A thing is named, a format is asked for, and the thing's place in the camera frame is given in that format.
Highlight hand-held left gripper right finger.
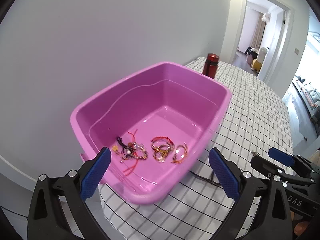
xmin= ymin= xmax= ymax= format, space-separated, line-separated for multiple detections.
xmin=208 ymin=147 xmax=293 ymax=240

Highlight purple plastic basin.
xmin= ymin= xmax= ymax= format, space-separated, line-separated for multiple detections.
xmin=70 ymin=61 xmax=233 ymax=207

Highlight white plush toy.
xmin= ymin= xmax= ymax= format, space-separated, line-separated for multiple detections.
xmin=251 ymin=47 xmax=268 ymax=71

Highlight grey sofa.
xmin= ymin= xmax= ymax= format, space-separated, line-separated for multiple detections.
xmin=293 ymin=77 xmax=320 ymax=120

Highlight person's right hand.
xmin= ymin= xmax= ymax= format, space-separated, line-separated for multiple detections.
xmin=293 ymin=220 xmax=315 ymax=239

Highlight beige curtain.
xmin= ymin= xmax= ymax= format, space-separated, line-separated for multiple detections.
xmin=251 ymin=20 xmax=265 ymax=53

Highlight red cord pendant bracelet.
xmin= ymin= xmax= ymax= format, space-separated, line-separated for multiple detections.
xmin=151 ymin=135 xmax=175 ymax=153

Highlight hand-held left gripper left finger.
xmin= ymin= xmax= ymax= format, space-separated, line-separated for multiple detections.
xmin=27 ymin=146 xmax=112 ymax=240

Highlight beaded charm bracelet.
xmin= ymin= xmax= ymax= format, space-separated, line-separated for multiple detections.
xmin=120 ymin=141 xmax=148 ymax=163

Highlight black cord necklace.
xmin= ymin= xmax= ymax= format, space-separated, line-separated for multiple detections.
xmin=116 ymin=136 xmax=130 ymax=155

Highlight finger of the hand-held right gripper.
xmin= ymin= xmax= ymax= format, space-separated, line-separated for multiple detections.
xmin=269 ymin=147 xmax=317 ymax=173
xmin=251 ymin=156 xmax=315 ymax=185

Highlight white checked tablecloth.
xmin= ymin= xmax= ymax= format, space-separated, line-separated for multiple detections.
xmin=99 ymin=56 xmax=294 ymax=240

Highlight red metal bottle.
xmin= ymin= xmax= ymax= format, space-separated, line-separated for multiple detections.
xmin=202 ymin=53 xmax=219 ymax=78

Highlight brown cord necklace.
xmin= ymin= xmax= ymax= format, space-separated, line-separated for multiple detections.
xmin=189 ymin=150 xmax=260 ymax=187

